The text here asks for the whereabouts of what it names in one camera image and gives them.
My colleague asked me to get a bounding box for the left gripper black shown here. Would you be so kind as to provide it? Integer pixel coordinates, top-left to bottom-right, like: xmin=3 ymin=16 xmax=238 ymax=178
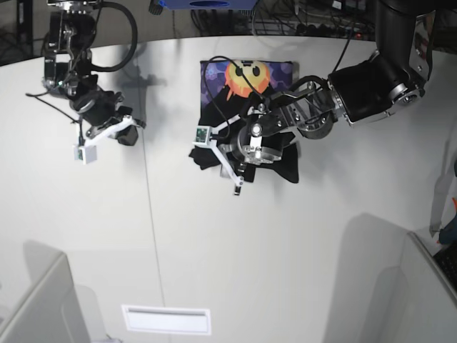
xmin=219 ymin=103 xmax=283 ymax=179

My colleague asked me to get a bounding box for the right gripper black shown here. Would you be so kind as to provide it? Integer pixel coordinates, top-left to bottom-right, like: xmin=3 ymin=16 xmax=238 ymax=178
xmin=73 ymin=89 xmax=146 ymax=146

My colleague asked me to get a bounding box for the black T-shirt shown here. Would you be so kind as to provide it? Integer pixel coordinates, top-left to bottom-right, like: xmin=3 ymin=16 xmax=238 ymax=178
xmin=189 ymin=58 xmax=299 ymax=184

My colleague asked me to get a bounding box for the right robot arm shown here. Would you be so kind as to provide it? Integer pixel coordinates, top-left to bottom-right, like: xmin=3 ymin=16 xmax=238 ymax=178
xmin=43 ymin=1 xmax=146 ymax=146

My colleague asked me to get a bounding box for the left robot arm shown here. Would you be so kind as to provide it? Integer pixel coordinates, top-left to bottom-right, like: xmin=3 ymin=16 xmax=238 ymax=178
xmin=216 ymin=1 xmax=441 ymax=186

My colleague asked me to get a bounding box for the blue box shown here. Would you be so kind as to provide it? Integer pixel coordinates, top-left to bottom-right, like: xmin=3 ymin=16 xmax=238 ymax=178
xmin=158 ymin=0 xmax=257 ymax=10

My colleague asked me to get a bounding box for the black power strip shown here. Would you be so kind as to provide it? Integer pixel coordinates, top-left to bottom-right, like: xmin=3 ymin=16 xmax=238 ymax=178
xmin=293 ymin=23 xmax=370 ymax=39

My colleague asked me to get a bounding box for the white table slot plate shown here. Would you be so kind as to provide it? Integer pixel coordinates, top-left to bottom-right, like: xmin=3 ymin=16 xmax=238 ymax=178
xmin=121 ymin=304 xmax=212 ymax=336

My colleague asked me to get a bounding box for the beige partition panel left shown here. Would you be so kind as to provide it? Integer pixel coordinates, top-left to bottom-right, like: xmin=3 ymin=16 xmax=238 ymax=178
xmin=1 ymin=253 xmax=91 ymax=343

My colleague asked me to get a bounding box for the beige partition panel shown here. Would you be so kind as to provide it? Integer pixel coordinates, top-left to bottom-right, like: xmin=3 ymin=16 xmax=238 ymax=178
xmin=1 ymin=253 xmax=91 ymax=343
xmin=398 ymin=232 xmax=456 ymax=343

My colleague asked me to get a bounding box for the beige partition panel right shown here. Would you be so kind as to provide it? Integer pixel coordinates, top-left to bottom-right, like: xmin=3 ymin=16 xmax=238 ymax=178
xmin=398 ymin=232 xmax=456 ymax=343

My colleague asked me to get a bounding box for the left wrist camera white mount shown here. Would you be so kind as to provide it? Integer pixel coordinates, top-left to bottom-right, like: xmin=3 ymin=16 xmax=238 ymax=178
xmin=193 ymin=114 xmax=244 ymax=196

